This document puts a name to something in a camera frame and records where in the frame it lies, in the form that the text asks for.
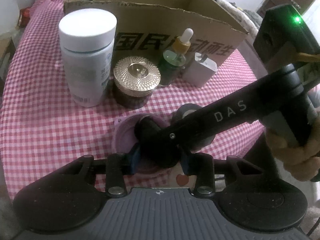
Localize purple plastic lid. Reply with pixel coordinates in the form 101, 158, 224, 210
111, 113, 169, 153

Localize black tape roll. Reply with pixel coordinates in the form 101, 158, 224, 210
170, 103, 215, 151

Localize gold lid dark jar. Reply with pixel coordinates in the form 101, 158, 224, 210
112, 56, 161, 109

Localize white USB charger plug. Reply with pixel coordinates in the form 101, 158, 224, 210
182, 52, 217, 88

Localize green dropper bottle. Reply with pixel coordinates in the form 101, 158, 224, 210
158, 28, 194, 86

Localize white pill bottle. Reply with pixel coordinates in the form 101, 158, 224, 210
59, 8, 117, 107

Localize black cylindrical tube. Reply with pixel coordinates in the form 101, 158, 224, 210
134, 116, 161, 142

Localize person's right hand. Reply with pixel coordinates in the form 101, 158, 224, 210
261, 104, 319, 181

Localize red white checkered tablecloth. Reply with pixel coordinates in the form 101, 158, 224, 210
1, 0, 264, 200

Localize brown cardboard box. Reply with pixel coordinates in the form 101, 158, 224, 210
63, 0, 250, 66

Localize red snack package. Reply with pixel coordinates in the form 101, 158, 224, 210
17, 7, 30, 28

